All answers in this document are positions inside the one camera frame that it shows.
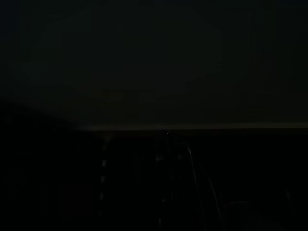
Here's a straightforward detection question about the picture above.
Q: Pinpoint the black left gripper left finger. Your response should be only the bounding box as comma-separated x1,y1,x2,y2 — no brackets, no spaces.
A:
97,134,160,231

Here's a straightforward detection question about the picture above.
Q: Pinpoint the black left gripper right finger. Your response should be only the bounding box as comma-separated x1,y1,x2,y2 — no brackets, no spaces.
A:
159,131,226,231

